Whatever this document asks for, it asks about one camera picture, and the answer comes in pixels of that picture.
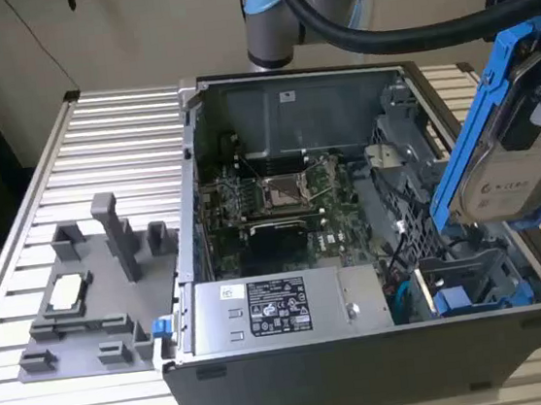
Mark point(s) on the green motherboard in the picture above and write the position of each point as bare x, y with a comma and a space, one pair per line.
343, 238

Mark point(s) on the black expansion card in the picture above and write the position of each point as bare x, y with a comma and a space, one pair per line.
276, 248

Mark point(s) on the gray metal disk bay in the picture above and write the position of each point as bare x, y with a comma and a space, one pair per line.
392, 159

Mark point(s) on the silver power supply unit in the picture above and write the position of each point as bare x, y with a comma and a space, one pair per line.
215, 316

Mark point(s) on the hard disk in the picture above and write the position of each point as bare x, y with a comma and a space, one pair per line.
507, 175

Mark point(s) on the small black hanging object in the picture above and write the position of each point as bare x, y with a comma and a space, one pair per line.
71, 0

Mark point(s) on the gray parts rack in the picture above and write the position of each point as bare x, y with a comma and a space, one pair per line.
110, 299

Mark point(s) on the silver CPU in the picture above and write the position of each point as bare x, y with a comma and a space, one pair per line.
65, 290

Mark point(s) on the blue case latch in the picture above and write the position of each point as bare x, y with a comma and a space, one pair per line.
161, 327

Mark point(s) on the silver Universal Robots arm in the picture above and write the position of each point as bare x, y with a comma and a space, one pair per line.
271, 36

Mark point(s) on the open black PC case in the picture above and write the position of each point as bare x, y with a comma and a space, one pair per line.
320, 382

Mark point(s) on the CPU socket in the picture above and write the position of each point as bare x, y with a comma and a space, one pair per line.
281, 194

